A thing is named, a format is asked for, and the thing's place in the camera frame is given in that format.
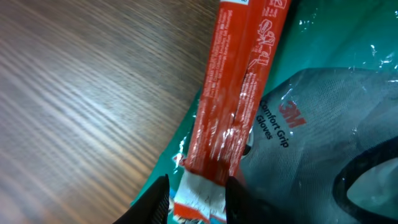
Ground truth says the green 3M gloves pack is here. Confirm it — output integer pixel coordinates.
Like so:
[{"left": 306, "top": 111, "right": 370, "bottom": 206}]
[{"left": 131, "top": 1, "right": 397, "bottom": 223}]

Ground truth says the red stick packet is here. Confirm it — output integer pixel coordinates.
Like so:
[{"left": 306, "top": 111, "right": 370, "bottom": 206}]
[{"left": 174, "top": 0, "right": 291, "bottom": 223}]

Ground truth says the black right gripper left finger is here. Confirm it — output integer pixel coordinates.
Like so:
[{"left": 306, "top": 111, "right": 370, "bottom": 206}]
[{"left": 114, "top": 174, "right": 170, "bottom": 224}]

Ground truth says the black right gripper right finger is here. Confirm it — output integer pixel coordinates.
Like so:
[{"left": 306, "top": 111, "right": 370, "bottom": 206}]
[{"left": 225, "top": 177, "right": 294, "bottom": 224}]

